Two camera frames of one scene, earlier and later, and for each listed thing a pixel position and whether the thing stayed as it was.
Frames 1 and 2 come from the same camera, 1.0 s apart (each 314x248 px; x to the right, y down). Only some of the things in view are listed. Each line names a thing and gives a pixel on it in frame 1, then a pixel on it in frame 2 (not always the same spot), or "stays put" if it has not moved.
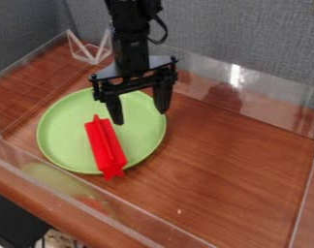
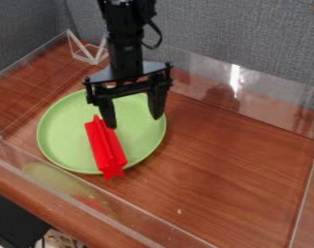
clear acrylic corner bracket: (88, 52) stays put
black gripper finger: (114, 108) to (107, 111)
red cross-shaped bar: (107, 152) stays put
